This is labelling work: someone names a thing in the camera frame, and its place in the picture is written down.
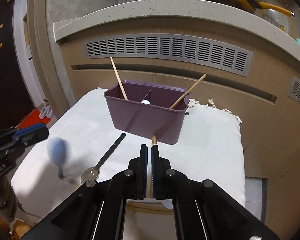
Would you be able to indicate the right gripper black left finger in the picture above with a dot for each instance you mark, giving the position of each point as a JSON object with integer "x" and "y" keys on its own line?
{"x": 139, "y": 177}

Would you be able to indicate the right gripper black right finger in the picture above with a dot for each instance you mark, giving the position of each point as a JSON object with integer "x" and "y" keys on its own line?
{"x": 159, "y": 177}

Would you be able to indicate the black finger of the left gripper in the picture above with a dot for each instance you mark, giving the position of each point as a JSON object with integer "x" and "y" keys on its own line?
{"x": 27, "y": 136}

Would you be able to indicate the wooden spoon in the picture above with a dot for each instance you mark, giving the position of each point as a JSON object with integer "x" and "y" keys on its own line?
{"x": 154, "y": 142}

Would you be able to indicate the blue plastic rice paddle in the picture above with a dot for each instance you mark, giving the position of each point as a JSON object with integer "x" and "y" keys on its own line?
{"x": 58, "y": 154}

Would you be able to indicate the black handled clear spoon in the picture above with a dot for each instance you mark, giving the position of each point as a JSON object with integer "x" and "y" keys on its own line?
{"x": 93, "y": 172}

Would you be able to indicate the white plastic spoon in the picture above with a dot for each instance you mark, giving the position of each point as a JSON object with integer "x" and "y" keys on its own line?
{"x": 146, "y": 102}

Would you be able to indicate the long wooden chopstick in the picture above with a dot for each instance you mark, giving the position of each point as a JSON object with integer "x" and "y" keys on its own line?
{"x": 118, "y": 79}

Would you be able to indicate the wooden kitchen cabinet front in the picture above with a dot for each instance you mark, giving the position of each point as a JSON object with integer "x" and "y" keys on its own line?
{"x": 270, "y": 119}

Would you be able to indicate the red floor mat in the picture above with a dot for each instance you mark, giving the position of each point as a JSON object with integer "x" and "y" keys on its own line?
{"x": 32, "y": 119}

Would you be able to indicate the white slippers on floor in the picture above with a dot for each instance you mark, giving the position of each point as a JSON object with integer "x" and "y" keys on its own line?
{"x": 46, "y": 112}

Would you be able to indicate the white cloth mat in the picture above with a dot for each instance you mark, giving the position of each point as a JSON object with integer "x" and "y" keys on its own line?
{"x": 209, "y": 147}

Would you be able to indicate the purple plastic utensil bin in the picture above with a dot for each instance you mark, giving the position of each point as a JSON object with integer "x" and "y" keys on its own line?
{"x": 144, "y": 120}

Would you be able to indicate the grey ventilation grille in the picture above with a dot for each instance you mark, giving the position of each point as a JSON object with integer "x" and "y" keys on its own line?
{"x": 183, "y": 48}

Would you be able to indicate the small grey vent grille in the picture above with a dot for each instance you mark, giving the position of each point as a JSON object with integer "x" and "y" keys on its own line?
{"x": 294, "y": 89}

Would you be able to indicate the white stone countertop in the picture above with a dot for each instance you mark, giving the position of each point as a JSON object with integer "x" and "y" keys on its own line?
{"x": 194, "y": 9}

